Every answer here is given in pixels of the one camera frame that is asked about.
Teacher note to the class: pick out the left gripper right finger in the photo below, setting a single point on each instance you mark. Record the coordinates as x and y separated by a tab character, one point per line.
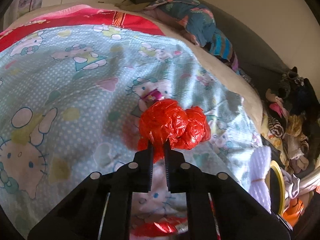
174	172

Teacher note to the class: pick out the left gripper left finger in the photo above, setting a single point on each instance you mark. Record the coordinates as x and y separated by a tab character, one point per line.
142	178

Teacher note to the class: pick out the red plastic bag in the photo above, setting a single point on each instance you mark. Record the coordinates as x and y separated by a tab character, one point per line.
166	121

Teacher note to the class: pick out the white knitted cloth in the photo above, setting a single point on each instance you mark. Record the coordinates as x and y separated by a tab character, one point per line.
259	167

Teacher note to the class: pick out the light blue cartoon bedsheet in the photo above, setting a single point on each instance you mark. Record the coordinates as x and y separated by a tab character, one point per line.
71	99

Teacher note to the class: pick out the black bin yellow rim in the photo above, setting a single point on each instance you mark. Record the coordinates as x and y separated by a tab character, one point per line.
276	188

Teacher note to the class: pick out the lilac cloth in basket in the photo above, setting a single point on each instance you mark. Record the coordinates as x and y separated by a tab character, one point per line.
295	187

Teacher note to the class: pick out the mixed clothes pile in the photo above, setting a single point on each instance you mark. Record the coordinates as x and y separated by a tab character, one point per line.
291	119

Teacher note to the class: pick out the grey padded headboard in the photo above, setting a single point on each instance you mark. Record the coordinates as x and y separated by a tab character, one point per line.
256	58

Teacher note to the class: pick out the teal floral clothes pile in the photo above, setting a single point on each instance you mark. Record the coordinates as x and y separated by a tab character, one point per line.
195	22

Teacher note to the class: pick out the red pink blanket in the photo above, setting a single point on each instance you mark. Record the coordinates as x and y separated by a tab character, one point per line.
79	15

